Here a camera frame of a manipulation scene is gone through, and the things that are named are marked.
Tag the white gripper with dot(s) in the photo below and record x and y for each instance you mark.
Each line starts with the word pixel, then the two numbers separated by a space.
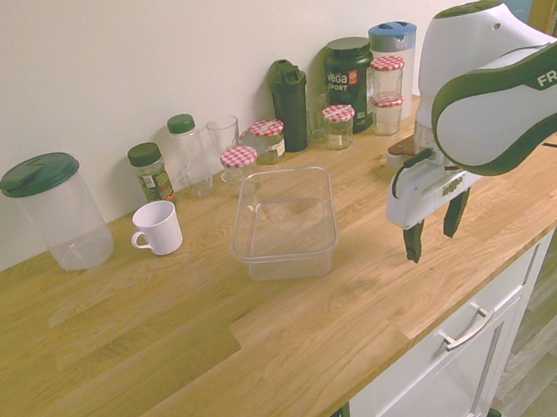
pixel 418 197

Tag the Quaker cereal packet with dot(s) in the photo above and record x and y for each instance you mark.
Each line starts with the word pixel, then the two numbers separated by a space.
pixel 399 153

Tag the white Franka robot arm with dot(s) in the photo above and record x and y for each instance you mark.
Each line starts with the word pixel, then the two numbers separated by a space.
pixel 474 70

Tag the clear rectangular plastic container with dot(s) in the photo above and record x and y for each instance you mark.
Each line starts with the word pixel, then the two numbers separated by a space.
pixel 285 223

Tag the white kitchen cabinet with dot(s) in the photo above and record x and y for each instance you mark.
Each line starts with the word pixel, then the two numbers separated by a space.
pixel 455 349

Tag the small clear glass tumbler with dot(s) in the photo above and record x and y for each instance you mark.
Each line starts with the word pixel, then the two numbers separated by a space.
pixel 317 118

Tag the black Vega protein tub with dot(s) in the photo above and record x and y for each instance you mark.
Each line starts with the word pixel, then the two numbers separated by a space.
pixel 347 80

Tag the labelled jar red checked lid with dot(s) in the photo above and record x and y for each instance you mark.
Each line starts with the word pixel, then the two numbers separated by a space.
pixel 269 141

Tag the dark green shaker bottle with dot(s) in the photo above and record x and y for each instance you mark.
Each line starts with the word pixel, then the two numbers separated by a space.
pixel 290 106

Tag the tall clear drinking glass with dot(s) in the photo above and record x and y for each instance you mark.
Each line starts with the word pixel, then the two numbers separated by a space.
pixel 223 134

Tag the clear bottle green cap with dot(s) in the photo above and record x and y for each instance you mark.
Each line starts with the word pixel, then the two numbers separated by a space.
pixel 191 158

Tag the white mug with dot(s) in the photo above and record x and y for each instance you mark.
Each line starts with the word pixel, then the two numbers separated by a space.
pixel 160 229

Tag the spice jar dark green lid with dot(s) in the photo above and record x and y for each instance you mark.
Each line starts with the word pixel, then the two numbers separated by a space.
pixel 154 175

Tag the large clear canister green lid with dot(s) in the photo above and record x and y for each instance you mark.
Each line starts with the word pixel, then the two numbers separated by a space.
pixel 65 217

